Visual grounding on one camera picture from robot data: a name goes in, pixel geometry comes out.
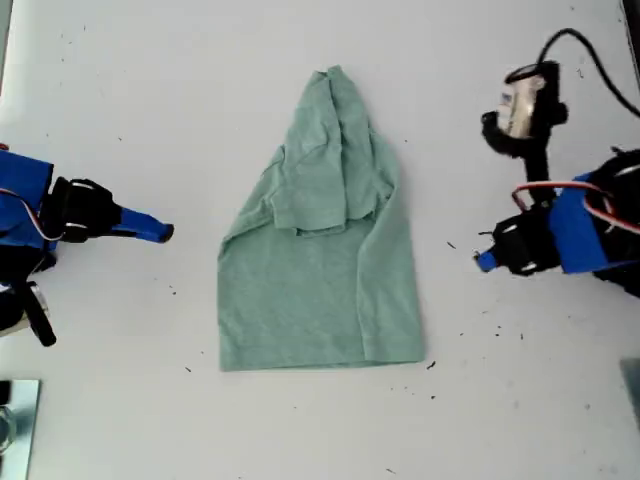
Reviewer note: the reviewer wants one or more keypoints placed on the green t-shirt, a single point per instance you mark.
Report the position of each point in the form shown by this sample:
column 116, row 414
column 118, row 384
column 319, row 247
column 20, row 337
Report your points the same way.
column 300, row 300

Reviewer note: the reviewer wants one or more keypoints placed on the shiny steel plate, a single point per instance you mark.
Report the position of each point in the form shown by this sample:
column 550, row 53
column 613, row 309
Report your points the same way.
column 25, row 425

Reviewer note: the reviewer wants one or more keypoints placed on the black camera stalk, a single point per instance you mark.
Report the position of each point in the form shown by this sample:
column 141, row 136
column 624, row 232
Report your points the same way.
column 42, row 325
column 537, row 160

